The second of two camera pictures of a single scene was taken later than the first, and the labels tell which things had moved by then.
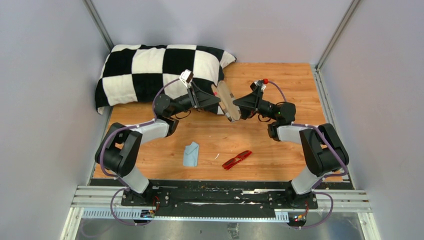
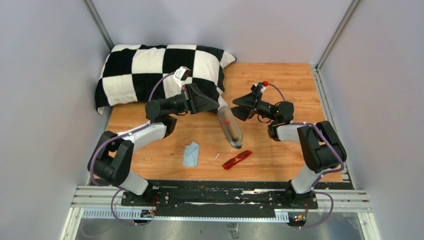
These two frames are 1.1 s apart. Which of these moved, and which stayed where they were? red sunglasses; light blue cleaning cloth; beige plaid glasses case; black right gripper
Moved: beige plaid glasses case
Stayed: black right gripper; red sunglasses; light blue cleaning cloth
